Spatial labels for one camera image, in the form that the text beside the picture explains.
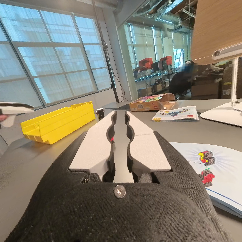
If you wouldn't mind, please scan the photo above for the black red yellow lego model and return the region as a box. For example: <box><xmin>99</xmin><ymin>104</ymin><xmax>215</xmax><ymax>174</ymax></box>
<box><xmin>95</xmin><ymin>108</ymin><xmax>115</xmax><ymax>143</ymax></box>

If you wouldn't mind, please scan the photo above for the orange cardboard lego box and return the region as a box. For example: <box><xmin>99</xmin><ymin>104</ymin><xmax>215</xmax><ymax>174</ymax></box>
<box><xmin>129</xmin><ymin>93</ymin><xmax>178</xmax><ymax>112</ymax></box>

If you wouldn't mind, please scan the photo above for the silver ventilation duct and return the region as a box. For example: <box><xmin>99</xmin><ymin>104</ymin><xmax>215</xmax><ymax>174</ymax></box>
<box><xmin>136</xmin><ymin>0</ymin><xmax>182</xmax><ymax>29</ymax></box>

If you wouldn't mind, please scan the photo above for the open instruction booklet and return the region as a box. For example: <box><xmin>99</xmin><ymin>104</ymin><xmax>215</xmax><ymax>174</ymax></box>
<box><xmin>168</xmin><ymin>142</ymin><xmax>242</xmax><ymax>218</ymax></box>

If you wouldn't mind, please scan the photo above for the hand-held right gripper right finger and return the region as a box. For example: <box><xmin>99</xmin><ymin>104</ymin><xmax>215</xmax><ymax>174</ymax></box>
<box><xmin>124</xmin><ymin>111</ymin><xmax>172</xmax><ymax>182</ymax></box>

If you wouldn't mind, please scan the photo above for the wooden board on white stand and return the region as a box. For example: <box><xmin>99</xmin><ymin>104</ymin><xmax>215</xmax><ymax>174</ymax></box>
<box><xmin>190</xmin><ymin>0</ymin><xmax>242</xmax><ymax>127</ymax></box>

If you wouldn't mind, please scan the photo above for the closed instruction booklet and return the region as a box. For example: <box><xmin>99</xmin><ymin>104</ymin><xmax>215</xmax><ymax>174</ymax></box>
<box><xmin>151</xmin><ymin>105</ymin><xmax>199</xmax><ymax>122</ymax></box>

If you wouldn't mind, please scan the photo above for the metal shelf rack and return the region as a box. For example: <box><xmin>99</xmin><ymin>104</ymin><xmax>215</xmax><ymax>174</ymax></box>
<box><xmin>133</xmin><ymin>67</ymin><xmax>180</xmax><ymax>95</ymax></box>

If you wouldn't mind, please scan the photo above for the black stand pole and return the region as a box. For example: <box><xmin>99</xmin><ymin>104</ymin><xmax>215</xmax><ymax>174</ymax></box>
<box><xmin>92</xmin><ymin>0</ymin><xmax>120</xmax><ymax>103</ymax></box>

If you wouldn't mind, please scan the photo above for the large grid window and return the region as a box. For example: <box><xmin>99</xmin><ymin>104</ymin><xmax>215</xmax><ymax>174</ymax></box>
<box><xmin>0</xmin><ymin>4</ymin><xmax>114</xmax><ymax>109</ymax></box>

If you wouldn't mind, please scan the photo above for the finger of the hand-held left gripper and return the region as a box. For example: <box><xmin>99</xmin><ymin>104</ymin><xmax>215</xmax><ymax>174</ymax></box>
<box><xmin>0</xmin><ymin>101</ymin><xmax>34</xmax><ymax>115</ymax></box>
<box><xmin>0</xmin><ymin>114</ymin><xmax>17</xmax><ymax>128</ymax></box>

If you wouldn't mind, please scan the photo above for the dark flat base plate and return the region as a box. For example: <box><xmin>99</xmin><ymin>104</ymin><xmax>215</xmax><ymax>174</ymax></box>
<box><xmin>105</xmin><ymin>105</ymin><xmax>131</xmax><ymax>111</ymax></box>

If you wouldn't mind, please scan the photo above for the yellow plastic bin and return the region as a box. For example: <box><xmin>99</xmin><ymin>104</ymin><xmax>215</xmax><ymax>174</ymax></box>
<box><xmin>20</xmin><ymin>101</ymin><xmax>96</xmax><ymax>145</ymax></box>

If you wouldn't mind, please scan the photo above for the stack of cardboard boxes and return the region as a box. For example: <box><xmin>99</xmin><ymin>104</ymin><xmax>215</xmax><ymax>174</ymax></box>
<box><xmin>191</xmin><ymin>64</ymin><xmax>242</xmax><ymax>100</ymax></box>

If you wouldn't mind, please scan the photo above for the black cable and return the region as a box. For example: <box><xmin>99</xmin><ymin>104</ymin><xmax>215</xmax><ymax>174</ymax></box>
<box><xmin>109</xmin><ymin>55</ymin><xmax>129</xmax><ymax>102</ymax></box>

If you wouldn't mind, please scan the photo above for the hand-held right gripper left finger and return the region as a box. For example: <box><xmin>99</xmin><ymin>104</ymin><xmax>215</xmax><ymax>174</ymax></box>
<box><xmin>69</xmin><ymin>111</ymin><xmax>117</xmax><ymax>182</ymax></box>

